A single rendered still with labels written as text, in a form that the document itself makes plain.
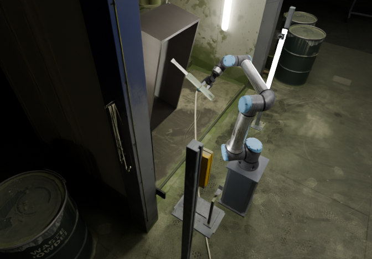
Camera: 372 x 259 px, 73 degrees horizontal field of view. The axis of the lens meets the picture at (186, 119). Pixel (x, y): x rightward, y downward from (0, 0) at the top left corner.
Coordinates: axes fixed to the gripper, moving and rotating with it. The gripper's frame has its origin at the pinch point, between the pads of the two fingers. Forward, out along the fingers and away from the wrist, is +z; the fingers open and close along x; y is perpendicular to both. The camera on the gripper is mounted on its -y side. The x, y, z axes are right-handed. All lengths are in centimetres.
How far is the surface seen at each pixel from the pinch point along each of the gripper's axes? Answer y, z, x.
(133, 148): -53, 67, 17
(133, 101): -71, 44, 37
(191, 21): 6, -39, 45
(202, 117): 140, 2, -51
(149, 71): 4.1, 18.0, 44.1
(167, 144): 105, 62, -31
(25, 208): -35, 146, 43
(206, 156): -101, 40, -5
